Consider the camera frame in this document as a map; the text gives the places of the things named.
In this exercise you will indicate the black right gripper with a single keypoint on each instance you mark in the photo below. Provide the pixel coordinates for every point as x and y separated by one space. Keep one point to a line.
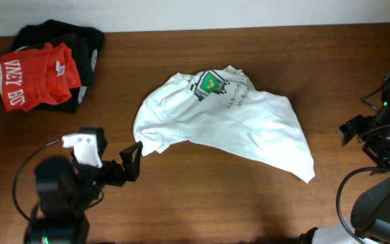
355 127

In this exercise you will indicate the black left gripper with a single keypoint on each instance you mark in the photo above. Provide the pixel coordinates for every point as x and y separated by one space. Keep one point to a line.
131 172

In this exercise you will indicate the white printed t-shirt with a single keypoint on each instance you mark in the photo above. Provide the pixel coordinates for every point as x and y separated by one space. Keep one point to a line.
222 109

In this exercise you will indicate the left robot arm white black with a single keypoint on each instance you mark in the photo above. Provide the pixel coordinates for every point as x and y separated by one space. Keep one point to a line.
68 186

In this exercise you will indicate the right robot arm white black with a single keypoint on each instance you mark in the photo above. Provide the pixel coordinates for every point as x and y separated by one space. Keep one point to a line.
370 215

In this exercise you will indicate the red folded t-shirt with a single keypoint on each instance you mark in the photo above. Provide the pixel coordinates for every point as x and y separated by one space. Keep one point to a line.
32 77

